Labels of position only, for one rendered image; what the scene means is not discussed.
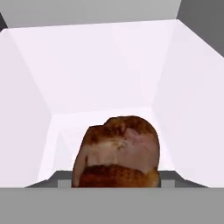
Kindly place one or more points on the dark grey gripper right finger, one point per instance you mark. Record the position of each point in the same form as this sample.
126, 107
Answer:
172, 178

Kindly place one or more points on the white tupperware container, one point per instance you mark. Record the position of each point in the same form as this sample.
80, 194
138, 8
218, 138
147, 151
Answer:
102, 73

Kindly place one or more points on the brown chicken drumstick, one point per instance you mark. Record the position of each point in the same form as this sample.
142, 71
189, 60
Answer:
116, 154

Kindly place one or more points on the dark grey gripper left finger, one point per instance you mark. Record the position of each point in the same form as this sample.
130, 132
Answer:
59, 178

